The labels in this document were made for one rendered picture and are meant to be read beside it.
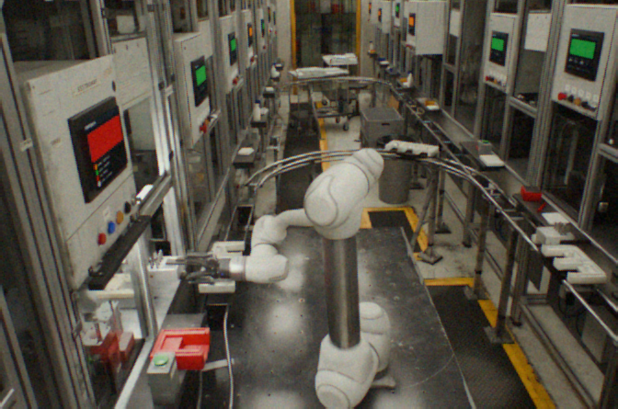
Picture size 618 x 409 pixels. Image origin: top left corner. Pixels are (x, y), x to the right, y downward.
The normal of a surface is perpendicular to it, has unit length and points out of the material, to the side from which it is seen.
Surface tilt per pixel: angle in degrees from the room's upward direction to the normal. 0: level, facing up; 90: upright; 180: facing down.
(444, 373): 0
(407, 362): 0
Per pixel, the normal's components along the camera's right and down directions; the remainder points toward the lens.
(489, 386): -0.03, -0.93
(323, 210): -0.46, 0.23
